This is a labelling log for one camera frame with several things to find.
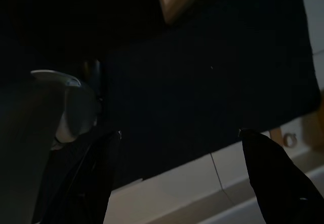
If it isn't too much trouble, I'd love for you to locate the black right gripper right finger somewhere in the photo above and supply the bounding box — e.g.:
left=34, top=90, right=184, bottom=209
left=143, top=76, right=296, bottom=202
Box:
left=239, top=127, right=324, bottom=224

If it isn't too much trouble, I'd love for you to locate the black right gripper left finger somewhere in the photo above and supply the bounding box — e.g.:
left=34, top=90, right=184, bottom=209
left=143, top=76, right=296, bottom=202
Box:
left=32, top=130, right=122, bottom=224

